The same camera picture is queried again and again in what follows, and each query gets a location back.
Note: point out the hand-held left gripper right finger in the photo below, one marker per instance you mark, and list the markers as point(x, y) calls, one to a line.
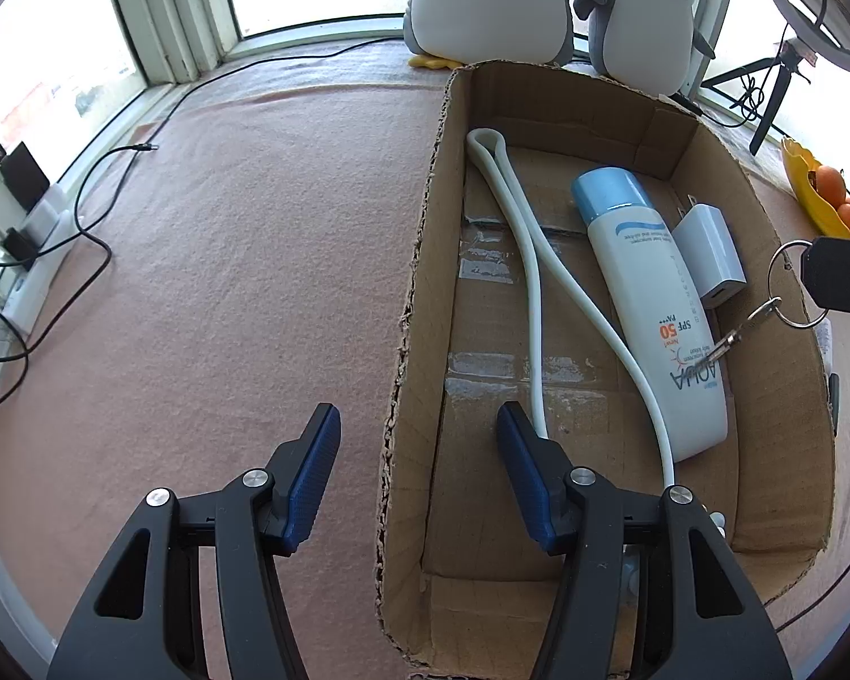
point(524, 482)

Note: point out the brown cardboard box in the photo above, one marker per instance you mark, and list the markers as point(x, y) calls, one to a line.
point(425, 297)

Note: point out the white window frame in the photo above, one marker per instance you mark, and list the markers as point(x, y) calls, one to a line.
point(163, 14)

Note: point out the white blue sunscreen bottle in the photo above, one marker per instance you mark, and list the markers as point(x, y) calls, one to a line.
point(652, 283)

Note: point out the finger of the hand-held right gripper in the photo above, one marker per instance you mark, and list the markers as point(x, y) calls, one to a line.
point(846, 276)

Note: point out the white power adapter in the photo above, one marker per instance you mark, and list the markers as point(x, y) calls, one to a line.
point(0, 207)

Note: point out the large penguin plush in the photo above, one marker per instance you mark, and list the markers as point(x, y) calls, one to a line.
point(489, 0)

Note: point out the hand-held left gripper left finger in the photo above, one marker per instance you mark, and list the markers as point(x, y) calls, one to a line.
point(315, 482)

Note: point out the small penguin plush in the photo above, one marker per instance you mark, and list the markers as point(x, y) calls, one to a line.
point(637, 35)

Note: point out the white power strip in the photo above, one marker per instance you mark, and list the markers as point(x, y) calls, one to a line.
point(42, 219)

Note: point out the white flexible neck loop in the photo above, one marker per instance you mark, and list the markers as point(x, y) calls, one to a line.
point(537, 340)

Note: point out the pink blanket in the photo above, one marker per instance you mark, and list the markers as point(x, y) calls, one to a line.
point(219, 297)

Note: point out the white wall charger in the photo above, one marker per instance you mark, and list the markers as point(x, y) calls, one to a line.
point(708, 255)

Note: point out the yellow plastic bowl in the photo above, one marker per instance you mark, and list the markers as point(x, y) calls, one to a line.
point(811, 198)

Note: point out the black power adapter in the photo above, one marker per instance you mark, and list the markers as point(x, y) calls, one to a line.
point(23, 170)

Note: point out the black tripod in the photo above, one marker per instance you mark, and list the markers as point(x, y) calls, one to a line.
point(770, 113)

